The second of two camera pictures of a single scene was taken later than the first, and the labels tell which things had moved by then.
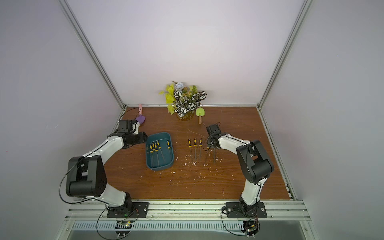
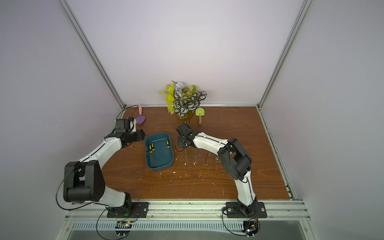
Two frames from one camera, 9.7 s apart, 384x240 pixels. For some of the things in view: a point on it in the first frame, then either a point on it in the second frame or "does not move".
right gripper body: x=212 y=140 to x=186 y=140
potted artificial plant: x=182 y=100 does not move
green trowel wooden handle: x=200 y=112 does not move
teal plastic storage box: x=159 y=151 does not move
